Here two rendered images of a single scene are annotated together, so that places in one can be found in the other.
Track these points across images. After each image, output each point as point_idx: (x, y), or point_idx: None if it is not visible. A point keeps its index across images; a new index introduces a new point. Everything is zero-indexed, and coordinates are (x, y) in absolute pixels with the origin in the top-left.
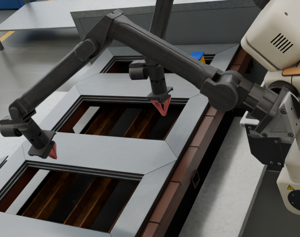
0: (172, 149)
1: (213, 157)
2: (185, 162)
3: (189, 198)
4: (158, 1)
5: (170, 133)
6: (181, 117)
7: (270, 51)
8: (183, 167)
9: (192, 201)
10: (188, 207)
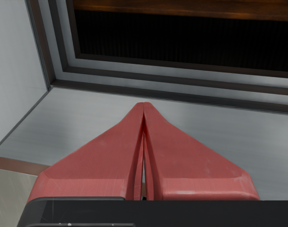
0: (14, 130)
1: None
2: (11, 161)
3: (135, 15)
4: None
5: (101, 102)
6: (244, 128)
7: None
8: None
9: (129, 25)
10: (110, 20)
